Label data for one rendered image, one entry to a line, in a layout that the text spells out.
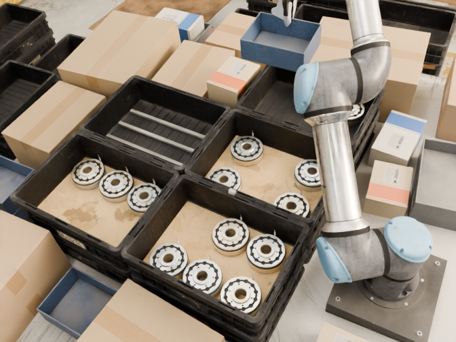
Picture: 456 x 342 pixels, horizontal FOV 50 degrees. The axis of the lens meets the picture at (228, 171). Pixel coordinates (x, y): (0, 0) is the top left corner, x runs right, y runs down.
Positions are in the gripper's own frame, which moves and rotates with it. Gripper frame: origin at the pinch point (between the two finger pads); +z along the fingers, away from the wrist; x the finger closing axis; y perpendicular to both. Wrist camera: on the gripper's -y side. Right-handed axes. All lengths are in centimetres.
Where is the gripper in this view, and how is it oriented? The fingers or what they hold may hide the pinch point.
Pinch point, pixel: (290, 22)
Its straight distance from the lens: 156.2
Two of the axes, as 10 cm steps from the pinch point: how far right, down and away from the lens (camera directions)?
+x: -4.7, 6.4, -6.0
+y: -8.8, -3.2, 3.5
